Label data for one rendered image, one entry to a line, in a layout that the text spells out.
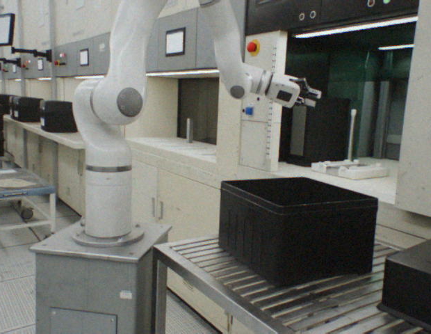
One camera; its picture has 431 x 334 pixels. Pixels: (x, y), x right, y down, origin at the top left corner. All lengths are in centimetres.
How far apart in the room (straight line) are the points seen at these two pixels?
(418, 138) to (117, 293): 84
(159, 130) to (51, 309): 206
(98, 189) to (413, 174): 81
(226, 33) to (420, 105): 59
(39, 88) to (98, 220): 480
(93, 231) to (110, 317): 22
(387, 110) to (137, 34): 153
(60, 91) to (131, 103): 335
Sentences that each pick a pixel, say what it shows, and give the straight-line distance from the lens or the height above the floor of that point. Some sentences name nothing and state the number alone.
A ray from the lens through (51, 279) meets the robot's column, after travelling 116.
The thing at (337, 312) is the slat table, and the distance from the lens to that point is 86.
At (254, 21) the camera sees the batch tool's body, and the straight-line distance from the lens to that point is 176.
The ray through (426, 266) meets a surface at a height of 86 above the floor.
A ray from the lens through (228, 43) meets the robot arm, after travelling 135.
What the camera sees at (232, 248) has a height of 78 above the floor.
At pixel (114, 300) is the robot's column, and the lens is 111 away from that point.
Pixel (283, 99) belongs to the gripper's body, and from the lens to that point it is 145.
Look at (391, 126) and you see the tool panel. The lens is 238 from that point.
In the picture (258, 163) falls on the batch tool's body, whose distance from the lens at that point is 170.
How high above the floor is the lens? 114
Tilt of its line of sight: 9 degrees down
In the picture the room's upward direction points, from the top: 2 degrees clockwise
